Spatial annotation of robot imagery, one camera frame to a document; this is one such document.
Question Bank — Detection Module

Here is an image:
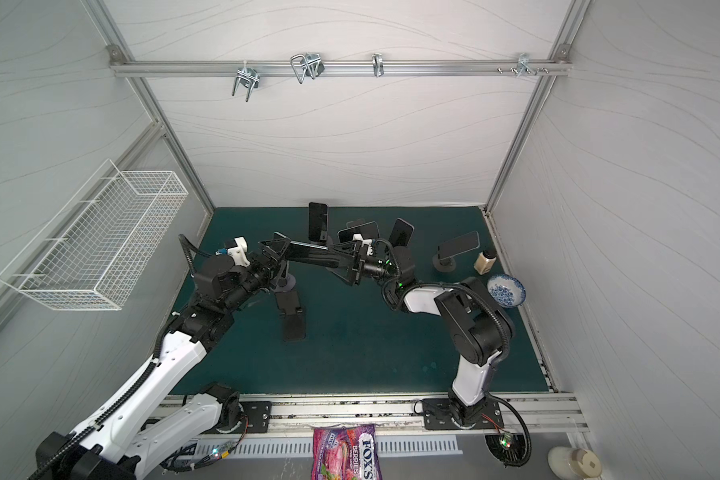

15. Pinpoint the black folding phone stand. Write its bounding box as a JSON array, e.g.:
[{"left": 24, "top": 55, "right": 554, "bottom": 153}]
[{"left": 275, "top": 289, "right": 306, "bottom": 342}]

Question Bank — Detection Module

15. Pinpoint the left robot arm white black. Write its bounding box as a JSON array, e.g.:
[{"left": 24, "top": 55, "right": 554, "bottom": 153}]
[{"left": 31, "top": 235, "right": 290, "bottom": 479}]

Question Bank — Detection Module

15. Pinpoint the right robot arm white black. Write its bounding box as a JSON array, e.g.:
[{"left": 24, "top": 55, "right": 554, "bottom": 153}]
[{"left": 328, "top": 238, "right": 515, "bottom": 429}]

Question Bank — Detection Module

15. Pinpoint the left round grey stand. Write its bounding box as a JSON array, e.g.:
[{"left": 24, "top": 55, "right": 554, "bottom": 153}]
[{"left": 273, "top": 273, "right": 296, "bottom": 293}]

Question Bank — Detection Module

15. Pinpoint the centre landscape black phone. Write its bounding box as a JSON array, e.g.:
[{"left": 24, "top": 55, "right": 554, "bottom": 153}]
[{"left": 337, "top": 221, "right": 380, "bottom": 243}]

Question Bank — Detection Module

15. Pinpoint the right tilted black phone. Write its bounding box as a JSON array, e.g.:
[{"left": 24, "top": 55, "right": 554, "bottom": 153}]
[{"left": 389, "top": 218, "right": 414, "bottom": 247}]

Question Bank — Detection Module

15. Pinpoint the back upright black phone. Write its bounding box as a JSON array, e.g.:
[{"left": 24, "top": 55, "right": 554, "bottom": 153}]
[{"left": 308, "top": 202, "right": 328, "bottom": 245}]

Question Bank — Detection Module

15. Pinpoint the far right landscape phone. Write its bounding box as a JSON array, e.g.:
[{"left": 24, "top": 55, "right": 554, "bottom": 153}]
[{"left": 437, "top": 231, "right": 480, "bottom": 260}]

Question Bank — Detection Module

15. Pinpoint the small beige bottle black cap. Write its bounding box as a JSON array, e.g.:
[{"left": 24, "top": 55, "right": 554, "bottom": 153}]
[{"left": 473, "top": 247, "right": 498, "bottom": 275}]

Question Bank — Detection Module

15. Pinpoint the blue white ceramic bowl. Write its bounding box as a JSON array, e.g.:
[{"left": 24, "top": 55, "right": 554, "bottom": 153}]
[{"left": 487, "top": 274, "right": 526, "bottom": 308}]

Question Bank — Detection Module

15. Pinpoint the metal hook clamp left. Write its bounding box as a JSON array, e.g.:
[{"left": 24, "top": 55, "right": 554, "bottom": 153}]
[{"left": 231, "top": 62, "right": 260, "bottom": 102}]

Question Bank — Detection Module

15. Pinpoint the metal hook clamp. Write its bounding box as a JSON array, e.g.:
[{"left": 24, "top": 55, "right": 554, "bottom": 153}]
[
  {"left": 496, "top": 53, "right": 548, "bottom": 77},
  {"left": 231, "top": 62, "right": 260, "bottom": 102},
  {"left": 290, "top": 52, "right": 325, "bottom": 84}
]

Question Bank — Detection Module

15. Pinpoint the white vented strip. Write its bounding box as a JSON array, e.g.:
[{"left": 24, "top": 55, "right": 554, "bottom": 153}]
[{"left": 191, "top": 436, "right": 463, "bottom": 461}]

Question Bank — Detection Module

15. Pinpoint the purple Fox's candy bag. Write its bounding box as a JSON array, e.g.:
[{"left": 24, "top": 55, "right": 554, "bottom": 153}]
[{"left": 311, "top": 424, "right": 382, "bottom": 480}]

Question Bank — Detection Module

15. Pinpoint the metal hook clamp middle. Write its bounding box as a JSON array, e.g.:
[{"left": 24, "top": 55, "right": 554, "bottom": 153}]
[{"left": 290, "top": 52, "right": 325, "bottom": 84}]

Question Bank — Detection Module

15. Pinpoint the black fan at right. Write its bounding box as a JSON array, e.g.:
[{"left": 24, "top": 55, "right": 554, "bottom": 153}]
[{"left": 485, "top": 432, "right": 532, "bottom": 467}]

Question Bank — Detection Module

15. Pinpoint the metal hook clamp right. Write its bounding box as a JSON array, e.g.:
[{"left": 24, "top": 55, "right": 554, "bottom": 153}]
[{"left": 496, "top": 53, "right": 548, "bottom": 77}]

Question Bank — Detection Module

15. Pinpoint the aluminium top crossbar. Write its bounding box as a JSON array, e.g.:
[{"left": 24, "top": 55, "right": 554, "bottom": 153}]
[{"left": 110, "top": 57, "right": 573, "bottom": 78}]

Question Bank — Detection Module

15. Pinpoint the white cup at corner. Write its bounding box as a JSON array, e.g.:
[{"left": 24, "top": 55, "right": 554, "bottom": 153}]
[{"left": 547, "top": 446, "right": 603, "bottom": 480}]

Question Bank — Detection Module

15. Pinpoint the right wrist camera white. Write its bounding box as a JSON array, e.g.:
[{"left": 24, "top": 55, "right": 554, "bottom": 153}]
[{"left": 352, "top": 233, "right": 374, "bottom": 255}]

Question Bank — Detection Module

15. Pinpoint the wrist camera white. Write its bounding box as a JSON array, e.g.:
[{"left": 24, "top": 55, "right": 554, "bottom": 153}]
[
  {"left": 225, "top": 237, "right": 250, "bottom": 267},
  {"left": 352, "top": 233, "right": 374, "bottom": 255}
]

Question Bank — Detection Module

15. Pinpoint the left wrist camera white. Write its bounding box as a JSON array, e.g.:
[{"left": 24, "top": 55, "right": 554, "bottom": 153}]
[{"left": 225, "top": 237, "right": 250, "bottom": 267}]

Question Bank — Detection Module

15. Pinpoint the white wire basket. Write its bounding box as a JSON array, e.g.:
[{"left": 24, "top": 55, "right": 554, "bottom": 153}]
[{"left": 0, "top": 160, "right": 188, "bottom": 311}]

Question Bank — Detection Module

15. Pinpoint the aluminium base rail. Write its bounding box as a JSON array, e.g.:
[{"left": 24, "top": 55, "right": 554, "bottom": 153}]
[{"left": 93, "top": 392, "right": 590, "bottom": 442}]

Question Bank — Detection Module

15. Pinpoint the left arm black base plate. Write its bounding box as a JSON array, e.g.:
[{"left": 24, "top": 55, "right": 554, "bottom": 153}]
[{"left": 211, "top": 400, "right": 272, "bottom": 434}]

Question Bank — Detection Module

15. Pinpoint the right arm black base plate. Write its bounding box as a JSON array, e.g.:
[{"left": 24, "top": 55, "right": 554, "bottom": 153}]
[{"left": 414, "top": 397, "right": 504, "bottom": 431}]

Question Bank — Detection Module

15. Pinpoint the metal ring hook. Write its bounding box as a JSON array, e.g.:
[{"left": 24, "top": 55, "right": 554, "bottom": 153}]
[{"left": 371, "top": 53, "right": 384, "bottom": 78}]

